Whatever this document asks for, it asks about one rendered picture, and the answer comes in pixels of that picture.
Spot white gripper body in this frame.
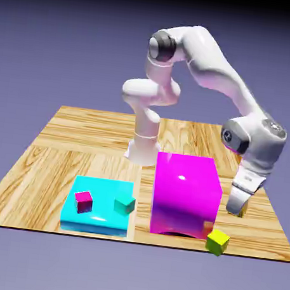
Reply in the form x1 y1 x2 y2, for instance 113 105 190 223
225 185 253 218

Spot small yellow cube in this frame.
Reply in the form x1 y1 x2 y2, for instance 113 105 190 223
203 227 232 259

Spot small teal cube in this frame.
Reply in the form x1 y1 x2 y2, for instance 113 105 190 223
112 193 137 216

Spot small crimson cube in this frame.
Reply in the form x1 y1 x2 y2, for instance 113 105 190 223
71 189 95 216

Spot large magenta box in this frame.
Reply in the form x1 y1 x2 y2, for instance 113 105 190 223
147 150 228 242

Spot large cyan box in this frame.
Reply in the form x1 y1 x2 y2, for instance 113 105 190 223
58 173 135 239

